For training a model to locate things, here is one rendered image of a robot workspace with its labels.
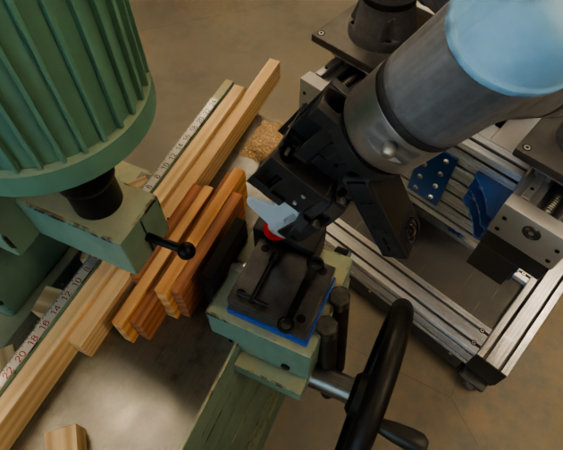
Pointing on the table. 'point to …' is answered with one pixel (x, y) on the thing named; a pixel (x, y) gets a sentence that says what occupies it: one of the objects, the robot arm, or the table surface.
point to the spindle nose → (96, 196)
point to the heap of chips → (263, 140)
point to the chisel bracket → (145, 219)
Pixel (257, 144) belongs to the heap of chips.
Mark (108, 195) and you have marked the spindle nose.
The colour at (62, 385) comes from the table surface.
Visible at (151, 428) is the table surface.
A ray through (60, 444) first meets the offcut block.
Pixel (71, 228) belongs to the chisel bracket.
